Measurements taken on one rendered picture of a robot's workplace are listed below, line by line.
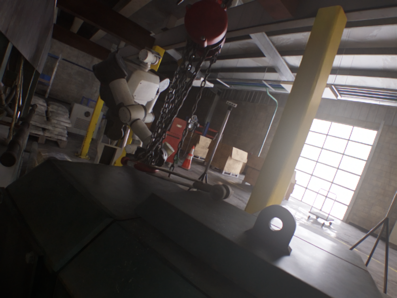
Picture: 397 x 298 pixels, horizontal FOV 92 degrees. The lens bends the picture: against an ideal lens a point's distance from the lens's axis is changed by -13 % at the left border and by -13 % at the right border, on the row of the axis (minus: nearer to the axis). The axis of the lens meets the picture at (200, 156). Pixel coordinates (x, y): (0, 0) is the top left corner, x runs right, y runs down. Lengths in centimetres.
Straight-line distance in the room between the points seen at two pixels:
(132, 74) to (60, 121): 304
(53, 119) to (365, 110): 1008
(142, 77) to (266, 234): 111
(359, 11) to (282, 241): 97
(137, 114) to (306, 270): 98
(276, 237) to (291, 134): 59
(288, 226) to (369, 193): 911
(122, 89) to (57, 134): 317
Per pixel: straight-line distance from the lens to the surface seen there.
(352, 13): 115
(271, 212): 36
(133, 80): 128
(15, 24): 52
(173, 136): 532
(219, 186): 46
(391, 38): 741
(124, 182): 49
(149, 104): 159
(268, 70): 1035
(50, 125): 419
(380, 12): 113
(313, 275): 33
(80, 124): 560
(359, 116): 1028
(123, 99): 116
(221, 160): 849
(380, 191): 941
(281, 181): 90
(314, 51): 102
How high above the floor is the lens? 99
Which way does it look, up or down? 5 degrees down
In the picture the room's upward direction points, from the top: 21 degrees clockwise
